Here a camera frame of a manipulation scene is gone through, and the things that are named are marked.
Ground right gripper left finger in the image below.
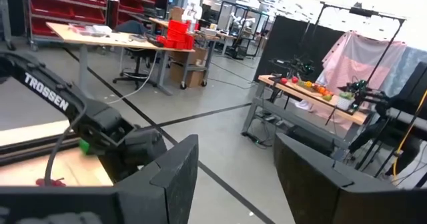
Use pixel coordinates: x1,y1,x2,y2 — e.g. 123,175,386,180
0,133,200,224

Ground wooden desk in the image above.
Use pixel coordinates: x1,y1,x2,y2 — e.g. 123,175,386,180
45,21,196,97

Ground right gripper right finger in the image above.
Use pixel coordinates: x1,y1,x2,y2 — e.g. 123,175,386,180
273,132,427,224

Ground pink cloth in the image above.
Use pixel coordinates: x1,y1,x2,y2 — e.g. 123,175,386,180
316,30,408,118

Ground black partition panel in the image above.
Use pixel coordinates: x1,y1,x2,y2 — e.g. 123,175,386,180
255,15,346,82

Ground white robot figure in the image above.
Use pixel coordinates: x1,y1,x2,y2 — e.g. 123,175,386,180
181,0,203,23

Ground black station camera frame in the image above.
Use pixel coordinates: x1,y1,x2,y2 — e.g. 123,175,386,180
312,2,407,85

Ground white plant pot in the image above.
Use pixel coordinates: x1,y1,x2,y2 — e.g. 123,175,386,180
336,91,355,111

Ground wooden station table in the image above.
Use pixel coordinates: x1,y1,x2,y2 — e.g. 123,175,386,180
242,74,370,151

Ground cardboard box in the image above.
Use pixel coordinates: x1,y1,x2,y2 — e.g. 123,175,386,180
169,47,209,89

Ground black office chair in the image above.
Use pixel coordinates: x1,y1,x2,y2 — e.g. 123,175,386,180
112,19,157,90

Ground black aluminium table frame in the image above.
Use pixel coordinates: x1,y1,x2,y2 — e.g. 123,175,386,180
0,134,83,167

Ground yellow hanging cable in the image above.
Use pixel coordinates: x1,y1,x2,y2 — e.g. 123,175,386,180
392,89,427,181

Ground red stacked bins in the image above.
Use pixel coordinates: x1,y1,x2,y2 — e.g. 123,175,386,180
156,19,195,51

